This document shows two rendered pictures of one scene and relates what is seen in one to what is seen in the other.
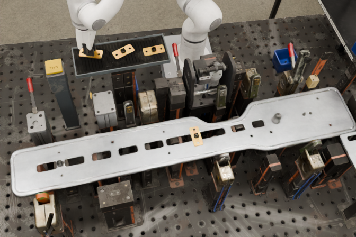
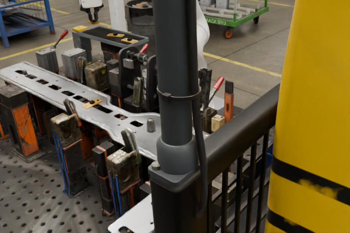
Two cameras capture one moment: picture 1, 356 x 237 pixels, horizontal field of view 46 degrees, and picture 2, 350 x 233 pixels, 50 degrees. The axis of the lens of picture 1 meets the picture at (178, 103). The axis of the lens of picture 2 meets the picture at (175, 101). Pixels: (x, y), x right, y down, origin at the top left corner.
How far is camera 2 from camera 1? 1.69 m
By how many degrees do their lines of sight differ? 52
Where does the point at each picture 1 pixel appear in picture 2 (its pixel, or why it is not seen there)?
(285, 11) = not seen: outside the picture
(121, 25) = not seen: hidden behind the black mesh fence
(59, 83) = (77, 42)
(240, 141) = (107, 121)
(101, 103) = (71, 51)
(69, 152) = (36, 73)
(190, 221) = (45, 184)
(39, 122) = (45, 51)
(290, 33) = not seen: hidden behind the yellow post
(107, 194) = (8, 88)
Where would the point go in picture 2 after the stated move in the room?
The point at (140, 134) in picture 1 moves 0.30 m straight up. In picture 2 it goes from (72, 86) to (60, 22)
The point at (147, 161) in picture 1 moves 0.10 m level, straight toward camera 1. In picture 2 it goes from (51, 95) to (28, 102)
